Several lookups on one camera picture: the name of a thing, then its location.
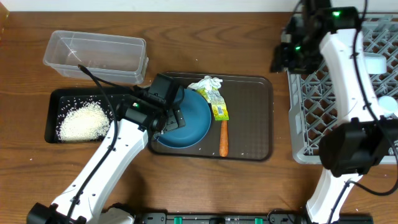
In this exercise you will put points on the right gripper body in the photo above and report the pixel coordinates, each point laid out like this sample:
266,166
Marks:
302,59

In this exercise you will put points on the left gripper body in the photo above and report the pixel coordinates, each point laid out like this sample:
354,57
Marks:
175,118

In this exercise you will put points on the dark blue plate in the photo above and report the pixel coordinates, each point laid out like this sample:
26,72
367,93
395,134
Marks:
197,116

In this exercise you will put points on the orange carrot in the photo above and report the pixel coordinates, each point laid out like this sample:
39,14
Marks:
224,143

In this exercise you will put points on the pile of white rice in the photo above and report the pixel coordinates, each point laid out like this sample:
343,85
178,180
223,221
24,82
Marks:
88,123

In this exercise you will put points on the light blue bowl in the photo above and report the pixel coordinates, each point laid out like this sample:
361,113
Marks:
375,63

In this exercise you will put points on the white cup sideways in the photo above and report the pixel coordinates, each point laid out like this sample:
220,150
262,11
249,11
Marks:
388,104

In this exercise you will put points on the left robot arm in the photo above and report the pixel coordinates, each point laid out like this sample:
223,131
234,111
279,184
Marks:
133,124

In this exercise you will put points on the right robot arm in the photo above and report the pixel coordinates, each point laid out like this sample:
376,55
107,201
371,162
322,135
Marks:
363,135

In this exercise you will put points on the grey dishwasher rack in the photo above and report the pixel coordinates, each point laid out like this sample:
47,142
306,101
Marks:
313,111

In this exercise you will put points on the crumpled white tissue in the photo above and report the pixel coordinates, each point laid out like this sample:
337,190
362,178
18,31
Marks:
207,83

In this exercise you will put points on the yellow green snack wrapper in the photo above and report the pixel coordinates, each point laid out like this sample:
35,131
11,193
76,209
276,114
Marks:
217,102

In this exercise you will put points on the clear plastic bin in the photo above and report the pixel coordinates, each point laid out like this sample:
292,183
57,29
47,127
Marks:
113,58

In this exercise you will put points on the dark brown serving tray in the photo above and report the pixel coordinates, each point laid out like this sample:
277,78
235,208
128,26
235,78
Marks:
249,101

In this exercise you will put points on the black rectangular bin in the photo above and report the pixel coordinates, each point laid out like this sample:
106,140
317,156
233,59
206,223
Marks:
63,101

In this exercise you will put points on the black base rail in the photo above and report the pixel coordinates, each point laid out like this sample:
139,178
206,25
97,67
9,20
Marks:
272,218

